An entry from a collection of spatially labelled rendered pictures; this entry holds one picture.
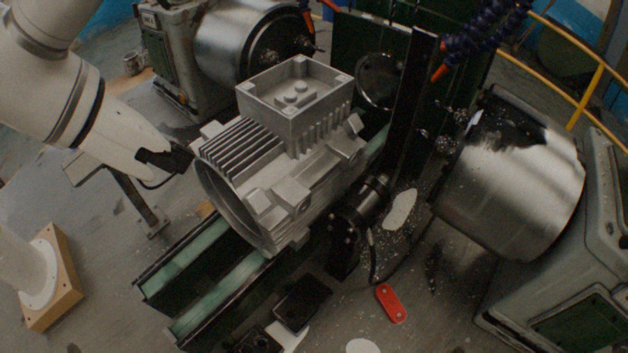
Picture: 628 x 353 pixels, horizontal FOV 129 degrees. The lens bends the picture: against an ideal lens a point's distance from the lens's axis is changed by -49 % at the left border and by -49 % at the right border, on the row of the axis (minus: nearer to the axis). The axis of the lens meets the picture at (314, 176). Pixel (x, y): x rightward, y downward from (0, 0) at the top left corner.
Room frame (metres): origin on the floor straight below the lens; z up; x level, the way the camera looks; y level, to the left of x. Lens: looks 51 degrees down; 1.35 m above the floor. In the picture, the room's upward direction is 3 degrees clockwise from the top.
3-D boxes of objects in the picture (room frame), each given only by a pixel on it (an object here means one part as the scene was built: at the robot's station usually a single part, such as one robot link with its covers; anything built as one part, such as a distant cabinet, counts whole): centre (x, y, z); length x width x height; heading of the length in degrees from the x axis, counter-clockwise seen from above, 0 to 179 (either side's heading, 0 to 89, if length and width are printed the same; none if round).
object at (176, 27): (0.83, 0.39, 0.99); 0.35 x 0.31 x 0.37; 52
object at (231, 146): (0.29, 0.05, 1.02); 0.20 x 0.19 x 0.19; 141
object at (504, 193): (0.26, -0.34, 1.04); 0.41 x 0.25 x 0.25; 52
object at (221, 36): (0.68, 0.20, 1.04); 0.37 x 0.25 x 0.25; 52
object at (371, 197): (0.34, -0.20, 0.92); 0.45 x 0.13 x 0.24; 142
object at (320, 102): (0.32, 0.03, 1.11); 0.12 x 0.11 x 0.07; 141
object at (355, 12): (0.58, -0.18, 0.97); 0.30 x 0.11 x 0.34; 52
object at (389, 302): (0.13, -0.16, 0.81); 0.09 x 0.03 x 0.02; 28
